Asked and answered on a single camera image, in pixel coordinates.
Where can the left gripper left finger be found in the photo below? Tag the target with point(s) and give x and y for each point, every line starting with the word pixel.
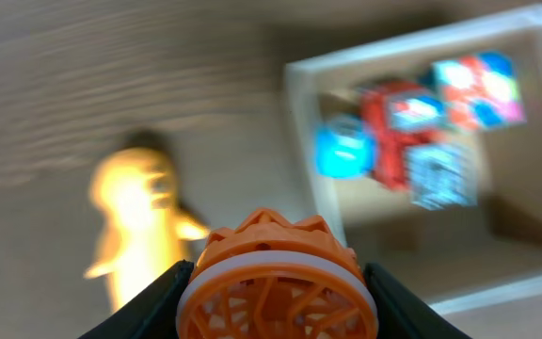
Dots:
pixel 152 313

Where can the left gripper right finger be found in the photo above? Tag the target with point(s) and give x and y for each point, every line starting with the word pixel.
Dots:
pixel 401 314

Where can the orange round plastic toy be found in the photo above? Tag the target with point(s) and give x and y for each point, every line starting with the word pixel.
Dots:
pixel 274 279

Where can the yellow rubber figure toy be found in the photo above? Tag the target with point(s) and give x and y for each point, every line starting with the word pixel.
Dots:
pixel 145 229

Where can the white cardboard box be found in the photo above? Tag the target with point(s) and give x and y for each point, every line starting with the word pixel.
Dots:
pixel 457 258

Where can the blue ball toy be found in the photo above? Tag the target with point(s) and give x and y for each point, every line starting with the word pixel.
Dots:
pixel 345 148

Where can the red toy truck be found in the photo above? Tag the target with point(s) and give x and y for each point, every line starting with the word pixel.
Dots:
pixel 415 152

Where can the multicoloured puzzle cube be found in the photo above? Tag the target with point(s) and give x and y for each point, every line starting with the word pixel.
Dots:
pixel 479 91

